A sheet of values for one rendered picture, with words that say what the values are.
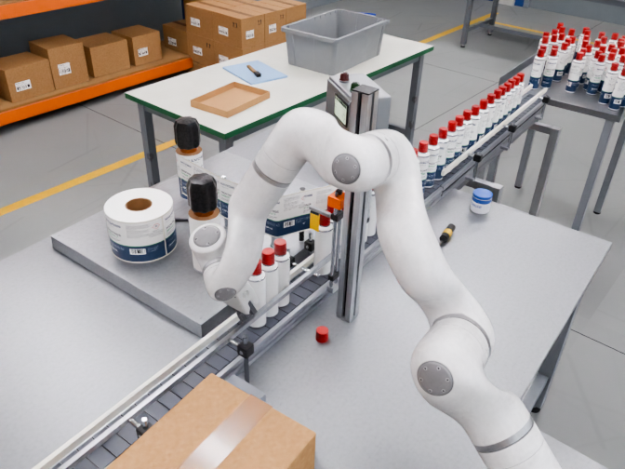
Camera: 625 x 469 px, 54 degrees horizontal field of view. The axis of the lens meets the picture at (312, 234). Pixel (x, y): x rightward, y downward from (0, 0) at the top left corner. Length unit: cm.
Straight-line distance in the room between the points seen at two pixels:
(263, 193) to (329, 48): 237
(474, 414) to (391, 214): 38
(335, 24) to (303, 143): 302
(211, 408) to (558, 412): 192
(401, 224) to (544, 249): 113
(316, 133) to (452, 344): 44
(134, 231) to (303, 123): 83
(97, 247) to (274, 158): 94
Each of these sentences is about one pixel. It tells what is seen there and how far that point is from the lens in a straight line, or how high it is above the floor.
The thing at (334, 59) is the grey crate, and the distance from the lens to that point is 356.
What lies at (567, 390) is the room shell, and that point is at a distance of 292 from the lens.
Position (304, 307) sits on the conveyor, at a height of 87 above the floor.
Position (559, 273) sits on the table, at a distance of 209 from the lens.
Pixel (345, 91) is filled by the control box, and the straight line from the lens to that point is 145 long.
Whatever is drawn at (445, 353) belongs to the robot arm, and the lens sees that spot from 108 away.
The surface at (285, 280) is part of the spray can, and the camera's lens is 163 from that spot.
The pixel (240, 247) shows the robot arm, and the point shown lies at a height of 126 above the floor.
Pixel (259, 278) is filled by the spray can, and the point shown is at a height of 104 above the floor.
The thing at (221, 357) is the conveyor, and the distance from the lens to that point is 156.
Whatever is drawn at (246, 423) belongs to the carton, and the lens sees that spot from 111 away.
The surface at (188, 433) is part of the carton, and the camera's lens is 111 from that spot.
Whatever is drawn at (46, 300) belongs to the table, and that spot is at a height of 83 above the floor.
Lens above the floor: 198
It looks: 34 degrees down
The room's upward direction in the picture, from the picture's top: 2 degrees clockwise
